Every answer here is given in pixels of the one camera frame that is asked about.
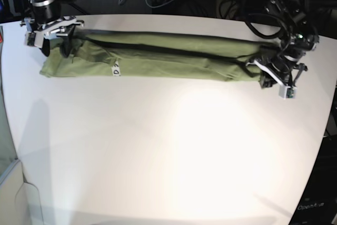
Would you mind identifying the black OpenArm base box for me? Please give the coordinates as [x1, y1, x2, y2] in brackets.
[289, 138, 336, 224]

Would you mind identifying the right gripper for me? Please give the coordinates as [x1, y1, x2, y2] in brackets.
[20, 16, 84, 58]

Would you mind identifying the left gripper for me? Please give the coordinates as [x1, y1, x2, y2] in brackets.
[246, 55, 308, 89]

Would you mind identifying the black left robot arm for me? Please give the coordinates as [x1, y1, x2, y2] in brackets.
[240, 0, 336, 97]

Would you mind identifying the green T-shirt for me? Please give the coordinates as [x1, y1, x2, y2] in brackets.
[40, 31, 262, 82]

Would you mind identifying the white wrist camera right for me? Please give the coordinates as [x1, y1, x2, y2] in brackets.
[24, 32, 44, 48]

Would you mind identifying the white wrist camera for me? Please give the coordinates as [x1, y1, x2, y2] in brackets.
[24, 32, 44, 48]
[279, 85, 297, 99]

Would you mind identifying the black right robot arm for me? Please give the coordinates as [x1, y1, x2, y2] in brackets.
[21, 0, 84, 58]

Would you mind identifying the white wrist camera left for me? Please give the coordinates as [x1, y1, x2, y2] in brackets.
[279, 85, 297, 99]

